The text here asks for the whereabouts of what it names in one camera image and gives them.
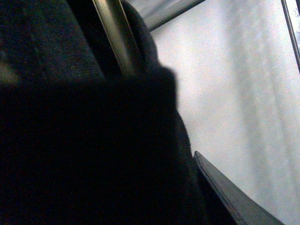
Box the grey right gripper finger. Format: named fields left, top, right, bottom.
left=194, top=151, right=283, bottom=225

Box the dark garment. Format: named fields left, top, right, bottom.
left=0, top=0, right=235, bottom=225

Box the grey rack lower bar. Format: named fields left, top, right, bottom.
left=140, top=0, right=207, bottom=32

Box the grey rear perforated rack rail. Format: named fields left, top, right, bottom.
left=281, top=0, right=300, bottom=70

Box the grey perforated rack rail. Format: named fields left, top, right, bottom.
left=93, top=0, right=143, bottom=77
left=281, top=0, right=300, bottom=70

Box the grey front perforated rack rail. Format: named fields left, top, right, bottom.
left=93, top=0, right=143, bottom=77

